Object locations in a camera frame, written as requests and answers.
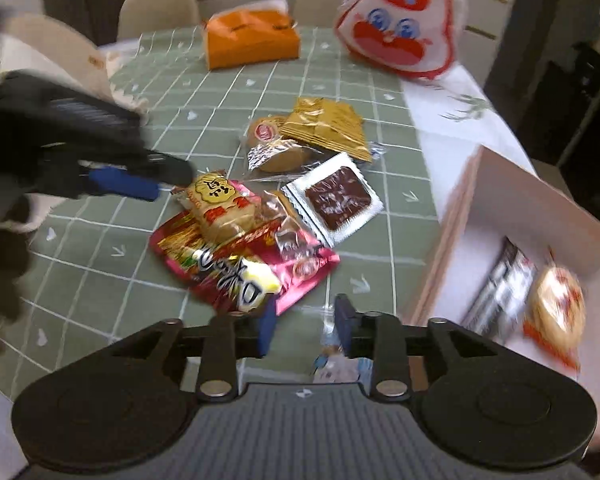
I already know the red pink snack bag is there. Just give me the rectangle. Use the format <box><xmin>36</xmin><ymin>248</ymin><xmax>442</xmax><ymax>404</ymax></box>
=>
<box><xmin>149</xmin><ymin>180</ymin><xmax>340</xmax><ymax>314</ymax></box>

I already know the long biscuit packet blue top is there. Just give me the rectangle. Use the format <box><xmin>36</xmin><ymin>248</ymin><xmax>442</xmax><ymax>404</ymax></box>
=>
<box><xmin>312</xmin><ymin>310</ymin><xmax>373</xmax><ymax>390</ymax></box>

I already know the yellow red cracker packet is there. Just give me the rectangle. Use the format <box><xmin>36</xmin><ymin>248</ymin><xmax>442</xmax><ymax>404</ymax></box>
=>
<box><xmin>173</xmin><ymin>171</ymin><xmax>258</xmax><ymax>245</ymax></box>

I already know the white paper bag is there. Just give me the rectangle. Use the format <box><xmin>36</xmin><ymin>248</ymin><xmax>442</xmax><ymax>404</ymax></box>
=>
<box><xmin>0</xmin><ymin>13</ymin><xmax>148</xmax><ymax>115</ymax></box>

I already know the green checked tablecloth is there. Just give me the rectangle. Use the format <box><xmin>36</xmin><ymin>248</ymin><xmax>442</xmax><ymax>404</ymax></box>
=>
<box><xmin>0</xmin><ymin>25</ymin><xmax>441</xmax><ymax>401</ymax></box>

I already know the round bread in clear wrapper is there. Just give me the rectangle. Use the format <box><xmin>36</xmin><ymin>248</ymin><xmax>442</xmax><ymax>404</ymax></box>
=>
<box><xmin>242</xmin><ymin>115</ymin><xmax>321</xmax><ymax>177</ymax></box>

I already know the black white snack bar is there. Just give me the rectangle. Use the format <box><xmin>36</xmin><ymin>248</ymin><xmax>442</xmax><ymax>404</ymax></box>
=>
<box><xmin>460</xmin><ymin>237</ymin><xmax>536</xmax><ymax>344</ymax></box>

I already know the chocolate square white wrapper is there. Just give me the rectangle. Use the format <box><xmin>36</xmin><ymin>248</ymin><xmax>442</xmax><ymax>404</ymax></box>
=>
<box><xmin>282</xmin><ymin>153</ymin><xmax>384</xmax><ymax>248</ymax></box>

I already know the orange tissue box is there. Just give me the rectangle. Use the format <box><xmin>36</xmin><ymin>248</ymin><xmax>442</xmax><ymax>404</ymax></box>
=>
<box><xmin>204</xmin><ymin>9</ymin><xmax>300</xmax><ymax>70</ymax></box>

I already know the gold foil snack packet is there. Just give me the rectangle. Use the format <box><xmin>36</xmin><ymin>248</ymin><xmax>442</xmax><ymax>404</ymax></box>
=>
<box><xmin>279</xmin><ymin>96</ymin><xmax>373</xmax><ymax>162</ymax></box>

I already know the pink cardboard box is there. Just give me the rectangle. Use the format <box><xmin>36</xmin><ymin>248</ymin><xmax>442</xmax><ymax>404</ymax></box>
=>
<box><xmin>399</xmin><ymin>148</ymin><xmax>600</xmax><ymax>444</ymax></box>

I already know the round cake orange wrapper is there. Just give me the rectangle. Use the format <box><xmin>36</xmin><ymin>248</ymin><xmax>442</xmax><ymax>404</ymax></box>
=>
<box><xmin>522</xmin><ymin>246</ymin><xmax>586</xmax><ymax>372</ymax></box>

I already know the red white bunny bag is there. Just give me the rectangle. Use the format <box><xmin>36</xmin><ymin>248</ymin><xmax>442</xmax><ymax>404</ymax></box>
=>
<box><xmin>335</xmin><ymin>0</ymin><xmax>468</xmax><ymax>79</ymax></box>

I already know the white cabinet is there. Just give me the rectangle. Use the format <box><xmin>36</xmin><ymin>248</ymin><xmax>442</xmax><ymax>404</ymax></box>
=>
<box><xmin>458</xmin><ymin>0</ymin><xmax>515</xmax><ymax>87</ymax></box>

